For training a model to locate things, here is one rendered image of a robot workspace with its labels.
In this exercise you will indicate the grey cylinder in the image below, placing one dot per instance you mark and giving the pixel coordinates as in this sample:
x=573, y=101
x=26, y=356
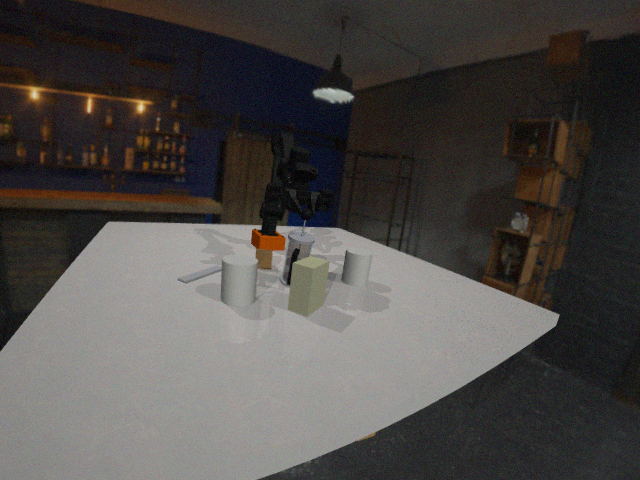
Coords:
x=356, y=267
x=239, y=276

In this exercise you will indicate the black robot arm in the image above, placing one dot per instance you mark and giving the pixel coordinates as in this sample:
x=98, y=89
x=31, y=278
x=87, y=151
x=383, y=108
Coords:
x=289, y=165

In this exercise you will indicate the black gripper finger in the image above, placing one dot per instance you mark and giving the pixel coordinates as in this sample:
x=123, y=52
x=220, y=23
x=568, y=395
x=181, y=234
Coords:
x=314, y=201
x=290, y=202

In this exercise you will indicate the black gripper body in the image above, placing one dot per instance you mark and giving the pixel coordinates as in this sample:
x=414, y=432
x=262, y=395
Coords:
x=273, y=192

